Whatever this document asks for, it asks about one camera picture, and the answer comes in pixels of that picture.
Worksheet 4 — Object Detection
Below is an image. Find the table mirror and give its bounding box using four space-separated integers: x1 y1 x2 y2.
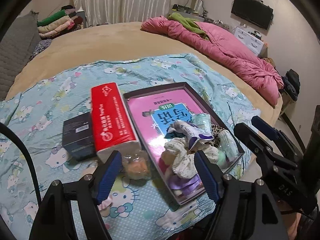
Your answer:
186 0 205 14

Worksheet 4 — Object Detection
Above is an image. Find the leopard print scrunchie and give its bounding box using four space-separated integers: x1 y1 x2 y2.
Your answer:
210 125 227 147

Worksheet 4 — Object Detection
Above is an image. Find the white floral scrunchie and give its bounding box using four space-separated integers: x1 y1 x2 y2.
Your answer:
164 139 220 180

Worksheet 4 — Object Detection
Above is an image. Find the pink quilt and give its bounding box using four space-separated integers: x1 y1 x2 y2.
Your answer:
141 16 285 106

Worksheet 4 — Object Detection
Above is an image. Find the tan bed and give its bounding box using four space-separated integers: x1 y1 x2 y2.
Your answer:
5 21 283 180

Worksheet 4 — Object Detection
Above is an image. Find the pink frilled scrunchie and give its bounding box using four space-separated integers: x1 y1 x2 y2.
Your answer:
97 197 113 211

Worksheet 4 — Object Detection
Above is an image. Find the dark clothes pile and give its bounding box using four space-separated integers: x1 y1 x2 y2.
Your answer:
281 69 301 102

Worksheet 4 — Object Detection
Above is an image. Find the dark cardboard tray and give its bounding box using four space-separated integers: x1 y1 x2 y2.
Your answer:
123 82 245 205

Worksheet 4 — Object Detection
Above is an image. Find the pink book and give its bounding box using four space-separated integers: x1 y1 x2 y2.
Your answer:
126 89 208 198

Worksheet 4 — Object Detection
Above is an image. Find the green sponge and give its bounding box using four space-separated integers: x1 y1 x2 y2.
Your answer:
215 130 240 167

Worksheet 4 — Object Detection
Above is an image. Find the grey pillow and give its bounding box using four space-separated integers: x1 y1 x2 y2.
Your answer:
0 12 42 102

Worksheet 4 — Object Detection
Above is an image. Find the white drawer cabinet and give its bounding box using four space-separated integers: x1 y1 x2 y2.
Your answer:
232 26 266 56

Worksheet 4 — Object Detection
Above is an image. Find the peach sponge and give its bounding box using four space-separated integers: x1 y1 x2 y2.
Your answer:
122 150 152 181

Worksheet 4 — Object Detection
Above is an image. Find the black box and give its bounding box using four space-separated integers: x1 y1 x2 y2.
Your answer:
62 112 98 162

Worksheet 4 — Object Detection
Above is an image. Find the green garment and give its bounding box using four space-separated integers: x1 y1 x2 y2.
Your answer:
168 12 211 41

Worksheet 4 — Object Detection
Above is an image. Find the plush bear with purple dress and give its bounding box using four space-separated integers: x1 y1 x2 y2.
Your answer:
160 152 205 197

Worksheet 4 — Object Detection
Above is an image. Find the dark patterned cloth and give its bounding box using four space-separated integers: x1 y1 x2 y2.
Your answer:
29 39 53 61

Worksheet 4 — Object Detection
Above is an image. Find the stack of folded clothes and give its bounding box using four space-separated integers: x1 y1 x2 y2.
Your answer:
37 5 87 39

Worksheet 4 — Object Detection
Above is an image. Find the red tissue pack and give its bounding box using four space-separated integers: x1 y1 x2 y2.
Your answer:
90 82 142 165

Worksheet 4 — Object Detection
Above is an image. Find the black wall television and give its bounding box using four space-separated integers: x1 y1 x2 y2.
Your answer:
230 0 274 31

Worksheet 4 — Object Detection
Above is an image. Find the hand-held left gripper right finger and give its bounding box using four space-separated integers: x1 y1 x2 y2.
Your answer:
194 150 285 240

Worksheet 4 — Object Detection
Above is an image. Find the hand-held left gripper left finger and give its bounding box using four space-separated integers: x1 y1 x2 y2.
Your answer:
30 150 123 240

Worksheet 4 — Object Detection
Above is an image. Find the white curtain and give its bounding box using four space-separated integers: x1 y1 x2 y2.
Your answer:
74 0 175 27

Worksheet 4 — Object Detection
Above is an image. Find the black cable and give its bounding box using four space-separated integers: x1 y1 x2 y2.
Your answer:
0 123 42 200

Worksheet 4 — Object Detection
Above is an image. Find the cartoon cat printed blanket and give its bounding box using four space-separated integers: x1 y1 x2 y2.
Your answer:
0 52 262 240

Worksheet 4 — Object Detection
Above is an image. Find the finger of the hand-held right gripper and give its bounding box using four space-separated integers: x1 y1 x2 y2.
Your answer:
251 116 301 163
234 123 303 173

